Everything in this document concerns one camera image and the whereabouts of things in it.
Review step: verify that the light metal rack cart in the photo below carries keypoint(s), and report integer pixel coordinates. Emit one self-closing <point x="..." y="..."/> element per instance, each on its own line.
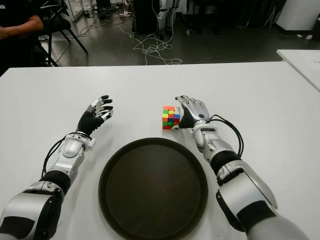
<point x="77" y="8"/>

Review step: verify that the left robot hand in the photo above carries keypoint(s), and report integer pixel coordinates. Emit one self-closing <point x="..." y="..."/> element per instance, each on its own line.
<point x="91" y="120"/>

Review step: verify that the black chair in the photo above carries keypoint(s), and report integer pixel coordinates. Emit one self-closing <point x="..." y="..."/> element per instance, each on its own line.
<point x="60" y="25"/>

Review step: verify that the multicoloured Rubik's cube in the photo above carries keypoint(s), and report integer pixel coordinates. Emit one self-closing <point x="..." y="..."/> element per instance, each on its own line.
<point x="170" y="117"/>

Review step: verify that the small white floor object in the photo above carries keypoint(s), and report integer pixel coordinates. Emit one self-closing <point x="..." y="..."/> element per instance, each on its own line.
<point x="309" y="37"/>

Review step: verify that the dark brown round plate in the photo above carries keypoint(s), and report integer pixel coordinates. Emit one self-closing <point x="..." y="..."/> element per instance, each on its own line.
<point x="152" y="185"/>

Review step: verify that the seated person in black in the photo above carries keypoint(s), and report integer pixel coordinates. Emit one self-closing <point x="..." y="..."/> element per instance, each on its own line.
<point x="15" y="37"/>

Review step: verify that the white side table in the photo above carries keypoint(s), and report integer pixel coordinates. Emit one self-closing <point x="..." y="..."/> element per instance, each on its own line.
<point x="302" y="65"/>

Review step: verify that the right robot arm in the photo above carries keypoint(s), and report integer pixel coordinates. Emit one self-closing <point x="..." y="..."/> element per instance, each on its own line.
<point x="250" y="190"/>

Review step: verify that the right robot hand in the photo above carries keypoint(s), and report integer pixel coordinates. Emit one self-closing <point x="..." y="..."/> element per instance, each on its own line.
<point x="196" y="111"/>

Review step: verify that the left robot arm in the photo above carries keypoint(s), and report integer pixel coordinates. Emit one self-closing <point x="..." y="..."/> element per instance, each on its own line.
<point x="67" y="147"/>

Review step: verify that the white block with black base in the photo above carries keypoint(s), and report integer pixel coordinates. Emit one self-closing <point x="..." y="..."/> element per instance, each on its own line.
<point x="297" y="12"/>

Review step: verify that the black wheeled stand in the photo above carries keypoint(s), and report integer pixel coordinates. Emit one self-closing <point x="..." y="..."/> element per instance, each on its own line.
<point x="197" y="17"/>

